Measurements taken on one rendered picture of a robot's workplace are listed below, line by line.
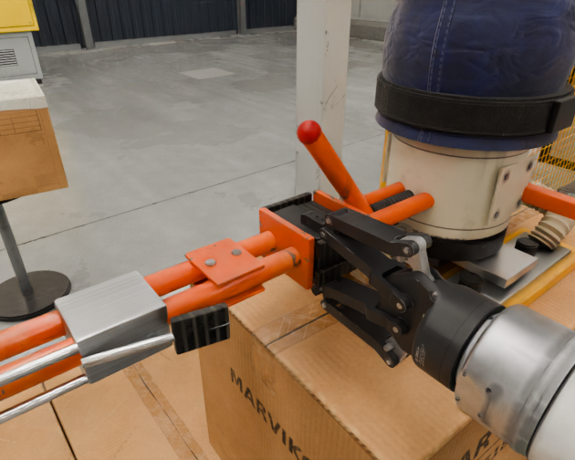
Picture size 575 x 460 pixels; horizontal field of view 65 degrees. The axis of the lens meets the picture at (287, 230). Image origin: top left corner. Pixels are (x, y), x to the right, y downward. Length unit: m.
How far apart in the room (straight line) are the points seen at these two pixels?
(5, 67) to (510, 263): 7.53
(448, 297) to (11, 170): 1.98
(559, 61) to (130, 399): 1.09
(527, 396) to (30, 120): 2.00
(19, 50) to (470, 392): 7.69
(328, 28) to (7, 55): 6.45
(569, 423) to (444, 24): 0.37
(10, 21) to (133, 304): 7.42
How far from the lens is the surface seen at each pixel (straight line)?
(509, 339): 0.33
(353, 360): 0.52
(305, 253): 0.43
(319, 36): 1.75
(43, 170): 2.18
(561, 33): 0.55
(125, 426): 1.18
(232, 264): 0.41
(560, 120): 0.57
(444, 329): 0.35
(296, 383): 0.51
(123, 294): 0.39
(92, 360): 0.36
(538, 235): 0.75
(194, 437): 1.12
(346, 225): 0.39
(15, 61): 7.83
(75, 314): 0.38
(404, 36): 0.55
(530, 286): 0.67
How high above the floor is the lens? 1.45
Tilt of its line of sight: 30 degrees down
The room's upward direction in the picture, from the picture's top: straight up
